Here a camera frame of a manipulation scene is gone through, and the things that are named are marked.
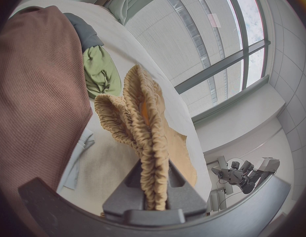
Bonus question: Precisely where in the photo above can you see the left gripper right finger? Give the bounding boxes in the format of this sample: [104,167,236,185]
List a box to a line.
[166,158,208,212]

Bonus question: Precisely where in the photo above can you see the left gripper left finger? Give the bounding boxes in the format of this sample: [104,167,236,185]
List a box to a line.
[102,158,146,213]

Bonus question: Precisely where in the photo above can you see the tan shorts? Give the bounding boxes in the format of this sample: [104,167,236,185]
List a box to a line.
[94,64,198,211]

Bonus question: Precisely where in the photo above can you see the bed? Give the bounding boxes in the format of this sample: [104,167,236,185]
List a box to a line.
[10,0,212,217]

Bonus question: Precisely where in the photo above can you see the white garment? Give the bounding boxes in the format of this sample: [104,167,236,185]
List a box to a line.
[63,129,96,189]

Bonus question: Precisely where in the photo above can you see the green garment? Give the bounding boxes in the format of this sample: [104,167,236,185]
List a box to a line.
[83,45,122,99]

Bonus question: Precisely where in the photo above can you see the window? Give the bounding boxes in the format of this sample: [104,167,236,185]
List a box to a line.
[123,0,270,123]

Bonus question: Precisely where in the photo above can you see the brown shorts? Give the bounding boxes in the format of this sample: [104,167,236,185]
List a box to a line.
[0,5,94,231]

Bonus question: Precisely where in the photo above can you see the black garment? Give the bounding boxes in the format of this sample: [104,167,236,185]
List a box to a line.
[63,13,104,50]

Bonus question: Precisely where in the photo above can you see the grey-green curtain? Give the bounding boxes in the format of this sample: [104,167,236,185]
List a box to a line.
[104,0,183,25]

